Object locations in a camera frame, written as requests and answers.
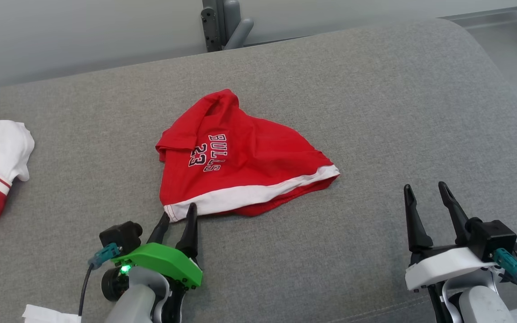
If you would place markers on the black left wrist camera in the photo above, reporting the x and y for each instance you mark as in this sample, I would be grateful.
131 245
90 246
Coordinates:
121 235

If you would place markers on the grey partition post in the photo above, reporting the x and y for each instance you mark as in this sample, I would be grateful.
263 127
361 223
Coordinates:
225 22

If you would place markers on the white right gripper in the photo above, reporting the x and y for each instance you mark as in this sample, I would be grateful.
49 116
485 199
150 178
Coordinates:
442 268

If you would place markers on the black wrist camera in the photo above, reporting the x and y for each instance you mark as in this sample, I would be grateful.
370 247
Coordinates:
121 235
492 237

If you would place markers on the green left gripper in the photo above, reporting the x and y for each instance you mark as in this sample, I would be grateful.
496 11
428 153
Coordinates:
164 261

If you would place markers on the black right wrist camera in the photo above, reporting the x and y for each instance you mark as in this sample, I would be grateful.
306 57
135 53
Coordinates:
492 237

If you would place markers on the red Bulls basketball shorts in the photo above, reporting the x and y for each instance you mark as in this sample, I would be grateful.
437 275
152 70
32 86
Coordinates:
249 152

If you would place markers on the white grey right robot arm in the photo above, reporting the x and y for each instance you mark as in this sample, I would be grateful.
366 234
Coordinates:
478 307

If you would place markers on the white crumpled sheet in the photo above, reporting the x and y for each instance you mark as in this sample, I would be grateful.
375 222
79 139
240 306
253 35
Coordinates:
50 315

